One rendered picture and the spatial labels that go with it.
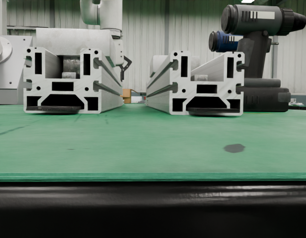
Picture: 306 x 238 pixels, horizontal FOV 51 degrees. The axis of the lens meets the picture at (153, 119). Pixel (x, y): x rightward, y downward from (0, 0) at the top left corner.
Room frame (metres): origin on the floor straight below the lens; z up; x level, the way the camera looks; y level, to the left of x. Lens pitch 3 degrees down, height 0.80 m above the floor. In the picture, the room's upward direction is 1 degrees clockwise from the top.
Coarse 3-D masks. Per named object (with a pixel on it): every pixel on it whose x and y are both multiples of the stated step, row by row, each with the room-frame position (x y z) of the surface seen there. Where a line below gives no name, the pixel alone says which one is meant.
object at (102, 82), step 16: (32, 48) 0.42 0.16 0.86; (32, 64) 0.42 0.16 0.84; (48, 64) 0.43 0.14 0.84; (80, 64) 0.42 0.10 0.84; (96, 64) 0.46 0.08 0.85; (32, 80) 0.42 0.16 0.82; (48, 80) 0.42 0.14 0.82; (64, 80) 0.42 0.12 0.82; (80, 80) 0.42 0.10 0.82; (96, 80) 0.42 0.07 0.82; (112, 80) 0.64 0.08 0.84; (32, 96) 0.44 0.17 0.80; (48, 96) 0.42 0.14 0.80; (64, 96) 0.51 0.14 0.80; (80, 96) 0.42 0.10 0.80; (96, 96) 0.42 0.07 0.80; (112, 96) 0.64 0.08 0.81; (32, 112) 0.42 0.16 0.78; (48, 112) 0.42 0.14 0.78; (64, 112) 0.42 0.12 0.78; (80, 112) 0.42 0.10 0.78; (96, 112) 0.42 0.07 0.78
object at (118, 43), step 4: (116, 40) 1.25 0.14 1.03; (120, 40) 1.25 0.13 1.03; (116, 44) 1.24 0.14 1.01; (120, 44) 1.25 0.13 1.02; (116, 48) 1.24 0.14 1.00; (120, 48) 1.25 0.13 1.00; (116, 52) 1.24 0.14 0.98; (120, 52) 1.25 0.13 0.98; (116, 56) 1.25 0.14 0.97; (120, 56) 1.25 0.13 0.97; (116, 60) 1.25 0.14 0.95; (120, 60) 1.25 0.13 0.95; (116, 64) 1.25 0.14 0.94; (120, 64) 1.25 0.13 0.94
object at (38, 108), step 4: (28, 108) 0.36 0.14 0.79; (32, 108) 0.36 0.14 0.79; (36, 108) 0.36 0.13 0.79; (40, 108) 0.36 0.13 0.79; (44, 108) 0.36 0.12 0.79; (48, 108) 0.36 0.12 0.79; (52, 108) 0.36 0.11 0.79; (56, 108) 0.36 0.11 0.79; (60, 108) 0.36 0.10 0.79; (64, 108) 0.36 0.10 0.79; (68, 108) 0.36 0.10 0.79; (72, 108) 0.37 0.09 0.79
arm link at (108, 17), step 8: (104, 0) 1.23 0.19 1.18; (112, 0) 1.23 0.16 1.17; (120, 0) 1.25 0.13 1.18; (104, 8) 1.23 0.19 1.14; (112, 8) 1.23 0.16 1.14; (120, 8) 1.25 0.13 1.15; (104, 16) 1.23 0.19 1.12; (112, 16) 1.23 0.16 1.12; (120, 16) 1.25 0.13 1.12; (104, 24) 1.23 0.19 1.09; (112, 24) 1.23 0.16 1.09; (120, 24) 1.25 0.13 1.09
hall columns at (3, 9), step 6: (0, 0) 6.81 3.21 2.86; (6, 0) 7.08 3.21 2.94; (0, 6) 6.81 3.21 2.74; (6, 6) 7.07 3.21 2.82; (0, 12) 6.80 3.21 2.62; (6, 12) 7.07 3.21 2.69; (0, 18) 6.80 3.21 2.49; (6, 18) 7.07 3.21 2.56; (0, 24) 6.80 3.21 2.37; (6, 24) 7.07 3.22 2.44; (0, 30) 6.80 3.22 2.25; (6, 30) 7.07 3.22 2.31
